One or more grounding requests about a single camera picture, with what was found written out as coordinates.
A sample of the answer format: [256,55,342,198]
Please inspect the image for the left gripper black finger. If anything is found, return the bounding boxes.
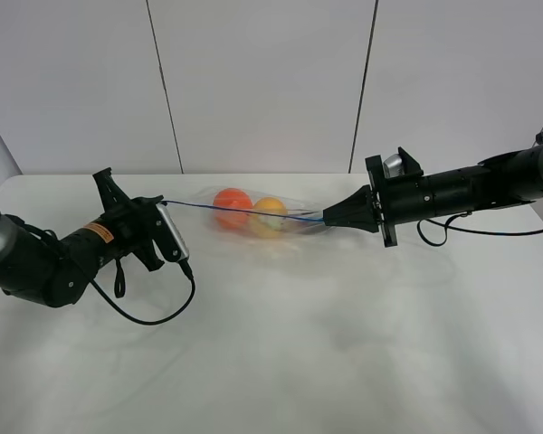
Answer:
[138,195,164,207]

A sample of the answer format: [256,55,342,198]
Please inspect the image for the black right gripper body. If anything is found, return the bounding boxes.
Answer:
[366,156,424,248]

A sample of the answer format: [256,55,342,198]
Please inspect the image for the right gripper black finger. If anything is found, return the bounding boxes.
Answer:
[324,205,379,233]
[332,185,376,216]

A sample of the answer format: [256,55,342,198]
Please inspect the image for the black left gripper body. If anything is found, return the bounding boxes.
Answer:
[93,168,163,271]

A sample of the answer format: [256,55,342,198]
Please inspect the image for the clear zip bag blue seal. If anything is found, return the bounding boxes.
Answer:
[163,186,329,240]

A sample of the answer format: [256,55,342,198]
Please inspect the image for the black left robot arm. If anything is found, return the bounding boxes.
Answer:
[0,169,163,307]

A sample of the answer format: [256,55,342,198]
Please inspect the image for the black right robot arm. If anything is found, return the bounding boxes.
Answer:
[322,133,543,247]

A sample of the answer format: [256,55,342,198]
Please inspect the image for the orange tomato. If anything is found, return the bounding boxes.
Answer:
[213,188,252,230]

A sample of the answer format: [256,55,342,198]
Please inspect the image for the yellow pear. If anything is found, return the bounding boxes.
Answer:
[248,196,288,239]

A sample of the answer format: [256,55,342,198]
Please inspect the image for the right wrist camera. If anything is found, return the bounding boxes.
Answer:
[383,146,424,179]

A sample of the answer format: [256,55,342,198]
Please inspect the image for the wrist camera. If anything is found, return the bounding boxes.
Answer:
[157,203,189,262]
[383,146,424,179]

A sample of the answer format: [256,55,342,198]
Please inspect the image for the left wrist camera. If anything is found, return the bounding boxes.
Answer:
[157,203,189,262]

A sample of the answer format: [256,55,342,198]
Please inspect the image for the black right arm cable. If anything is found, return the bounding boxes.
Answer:
[416,212,543,248]

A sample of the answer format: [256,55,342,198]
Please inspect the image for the black left camera cable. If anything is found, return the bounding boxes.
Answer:
[88,257,196,326]

